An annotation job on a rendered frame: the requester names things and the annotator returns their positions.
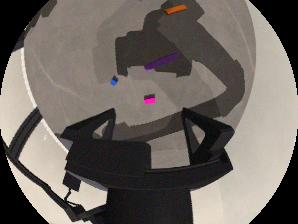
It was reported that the orange rod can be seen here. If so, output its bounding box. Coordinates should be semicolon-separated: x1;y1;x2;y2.
164;5;186;15

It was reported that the small magenta block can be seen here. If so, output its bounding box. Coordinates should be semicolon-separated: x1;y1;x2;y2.
144;96;155;104

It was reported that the purple rod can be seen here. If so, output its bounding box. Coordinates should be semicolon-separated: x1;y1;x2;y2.
144;53;178;72

